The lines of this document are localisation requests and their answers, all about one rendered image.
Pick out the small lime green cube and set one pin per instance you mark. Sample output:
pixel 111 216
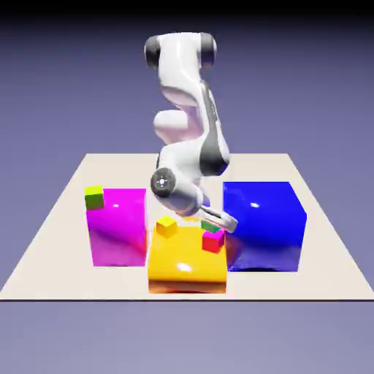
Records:
pixel 94 197

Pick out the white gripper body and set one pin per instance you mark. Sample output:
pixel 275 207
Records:
pixel 217 219

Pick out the large orange box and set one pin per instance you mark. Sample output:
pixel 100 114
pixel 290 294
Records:
pixel 187 260

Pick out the small yellow cube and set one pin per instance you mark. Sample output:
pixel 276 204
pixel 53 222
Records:
pixel 166 226

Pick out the large blue box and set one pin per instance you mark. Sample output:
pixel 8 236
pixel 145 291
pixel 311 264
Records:
pixel 263 225

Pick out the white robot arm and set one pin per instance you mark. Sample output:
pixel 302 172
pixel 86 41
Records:
pixel 181 81

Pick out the small red cube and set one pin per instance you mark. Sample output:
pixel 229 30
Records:
pixel 213 241

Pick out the large magenta box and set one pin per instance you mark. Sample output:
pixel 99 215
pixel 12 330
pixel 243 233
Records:
pixel 119 228

